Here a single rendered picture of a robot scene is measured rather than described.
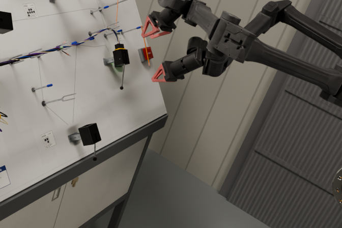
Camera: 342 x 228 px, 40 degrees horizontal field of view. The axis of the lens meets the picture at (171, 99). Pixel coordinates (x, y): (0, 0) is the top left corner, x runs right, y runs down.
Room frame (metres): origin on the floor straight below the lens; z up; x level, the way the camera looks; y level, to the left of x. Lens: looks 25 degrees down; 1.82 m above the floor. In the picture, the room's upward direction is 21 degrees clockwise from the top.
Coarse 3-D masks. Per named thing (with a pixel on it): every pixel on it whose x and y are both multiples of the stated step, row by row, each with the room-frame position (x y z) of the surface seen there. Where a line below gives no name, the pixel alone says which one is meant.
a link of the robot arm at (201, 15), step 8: (192, 8) 1.50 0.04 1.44; (200, 8) 1.44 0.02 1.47; (208, 8) 1.49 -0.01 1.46; (192, 16) 1.46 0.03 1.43; (200, 16) 1.37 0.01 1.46; (208, 16) 1.31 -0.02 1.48; (216, 16) 1.38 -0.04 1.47; (224, 16) 1.19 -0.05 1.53; (232, 16) 1.17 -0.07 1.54; (200, 24) 1.34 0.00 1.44; (208, 24) 1.26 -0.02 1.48; (216, 24) 1.21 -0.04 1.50; (208, 32) 1.23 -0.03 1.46; (208, 48) 1.19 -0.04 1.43
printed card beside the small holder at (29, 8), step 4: (24, 4) 1.40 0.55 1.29; (28, 4) 1.41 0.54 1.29; (32, 4) 1.43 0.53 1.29; (24, 8) 1.39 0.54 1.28; (28, 8) 1.41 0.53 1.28; (32, 8) 1.42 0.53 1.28; (28, 12) 1.40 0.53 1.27; (32, 12) 1.41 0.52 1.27; (36, 12) 1.43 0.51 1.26; (28, 16) 1.39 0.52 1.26; (32, 16) 1.40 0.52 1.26; (36, 16) 1.42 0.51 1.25
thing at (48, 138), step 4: (48, 132) 1.24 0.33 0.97; (52, 132) 1.25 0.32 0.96; (44, 136) 1.22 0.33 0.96; (48, 136) 1.23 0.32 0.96; (52, 136) 1.25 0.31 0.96; (44, 140) 1.21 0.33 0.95; (48, 140) 1.22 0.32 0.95; (52, 140) 1.24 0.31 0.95; (44, 144) 1.20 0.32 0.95; (48, 144) 1.22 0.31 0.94; (52, 144) 1.23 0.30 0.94; (48, 148) 1.21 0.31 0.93
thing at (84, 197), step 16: (144, 144) 1.82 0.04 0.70; (112, 160) 1.59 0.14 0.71; (128, 160) 1.72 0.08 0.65; (80, 176) 1.39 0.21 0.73; (96, 176) 1.50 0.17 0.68; (112, 176) 1.63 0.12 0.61; (128, 176) 1.78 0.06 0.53; (64, 192) 1.32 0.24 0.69; (80, 192) 1.43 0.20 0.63; (96, 192) 1.54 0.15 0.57; (112, 192) 1.68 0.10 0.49; (64, 208) 1.35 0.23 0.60; (80, 208) 1.46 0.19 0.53; (96, 208) 1.59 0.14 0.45; (64, 224) 1.38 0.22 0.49; (80, 224) 1.50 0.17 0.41
